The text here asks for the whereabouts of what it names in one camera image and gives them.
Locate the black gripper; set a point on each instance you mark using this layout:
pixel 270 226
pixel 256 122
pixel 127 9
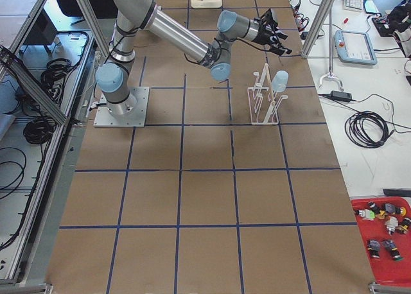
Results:
pixel 264 37

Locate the light blue plastic cup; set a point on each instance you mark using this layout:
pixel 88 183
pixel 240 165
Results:
pixel 279 81

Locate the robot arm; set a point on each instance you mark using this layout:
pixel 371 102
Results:
pixel 135 15

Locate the reacher grabber tool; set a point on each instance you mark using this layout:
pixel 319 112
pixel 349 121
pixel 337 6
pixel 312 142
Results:
pixel 330 76

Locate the teach pendant tablet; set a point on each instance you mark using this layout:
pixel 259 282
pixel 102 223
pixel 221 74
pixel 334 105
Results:
pixel 354 47

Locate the cream plastic tray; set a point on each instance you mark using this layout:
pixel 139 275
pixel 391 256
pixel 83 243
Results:
pixel 206 4

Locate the black power adapter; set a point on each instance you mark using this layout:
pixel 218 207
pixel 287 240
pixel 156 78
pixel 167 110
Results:
pixel 341 96

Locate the brown paper table cover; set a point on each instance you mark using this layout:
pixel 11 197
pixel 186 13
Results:
pixel 202 201

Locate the red parts tray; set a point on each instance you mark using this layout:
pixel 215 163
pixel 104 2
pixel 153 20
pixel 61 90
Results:
pixel 384 224

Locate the white wire cup rack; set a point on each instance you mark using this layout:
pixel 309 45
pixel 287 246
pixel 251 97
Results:
pixel 264 103

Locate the aluminium frame post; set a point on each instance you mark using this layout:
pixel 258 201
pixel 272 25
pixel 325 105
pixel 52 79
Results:
pixel 316 25

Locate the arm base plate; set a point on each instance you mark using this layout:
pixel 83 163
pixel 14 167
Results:
pixel 130 113

